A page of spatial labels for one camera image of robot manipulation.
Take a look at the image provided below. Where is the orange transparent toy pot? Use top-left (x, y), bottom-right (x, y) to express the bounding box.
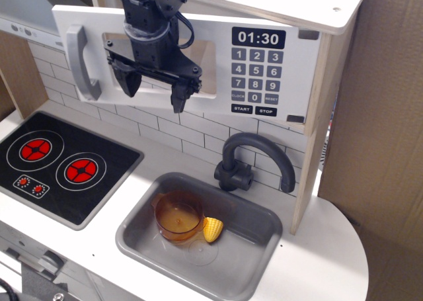
top-left (151, 190), bottom-right (204, 242)

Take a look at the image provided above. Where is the dark grey toy faucet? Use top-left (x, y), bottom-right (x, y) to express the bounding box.
top-left (214, 132), bottom-right (296, 193)

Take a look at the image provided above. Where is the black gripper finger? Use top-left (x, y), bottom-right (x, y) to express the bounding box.
top-left (112, 61), bottom-right (142, 97)
top-left (171, 82), bottom-right (201, 113)

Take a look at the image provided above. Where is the brown cardboard box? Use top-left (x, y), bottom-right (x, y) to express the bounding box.
top-left (319, 0), bottom-right (422, 300)

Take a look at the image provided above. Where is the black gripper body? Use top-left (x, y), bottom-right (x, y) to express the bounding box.
top-left (104, 32), bottom-right (202, 86)

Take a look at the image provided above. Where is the yellow toy corn cob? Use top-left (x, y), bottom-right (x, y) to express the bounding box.
top-left (203, 217), bottom-right (223, 243)

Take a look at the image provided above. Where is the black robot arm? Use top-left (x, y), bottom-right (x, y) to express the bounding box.
top-left (105, 0), bottom-right (202, 113)

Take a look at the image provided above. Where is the grey range hood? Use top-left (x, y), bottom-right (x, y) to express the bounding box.
top-left (1, 0), bottom-right (93, 52)

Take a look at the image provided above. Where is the black cable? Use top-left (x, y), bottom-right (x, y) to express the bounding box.
top-left (0, 276), bottom-right (20, 301)

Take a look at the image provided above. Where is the white wooden microwave cabinet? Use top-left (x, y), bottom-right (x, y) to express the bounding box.
top-left (77, 0), bottom-right (363, 232)

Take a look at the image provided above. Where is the grey toy sink basin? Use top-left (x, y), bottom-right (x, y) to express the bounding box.
top-left (116, 173), bottom-right (282, 300)

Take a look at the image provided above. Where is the white toy microwave door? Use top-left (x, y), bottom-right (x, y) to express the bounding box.
top-left (52, 5), bottom-right (321, 124)

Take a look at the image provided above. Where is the grey oven knob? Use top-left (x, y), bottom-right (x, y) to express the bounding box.
top-left (38, 250), bottom-right (65, 275)

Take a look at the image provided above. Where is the black toy stovetop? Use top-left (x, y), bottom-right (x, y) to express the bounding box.
top-left (1, 112), bottom-right (144, 230)

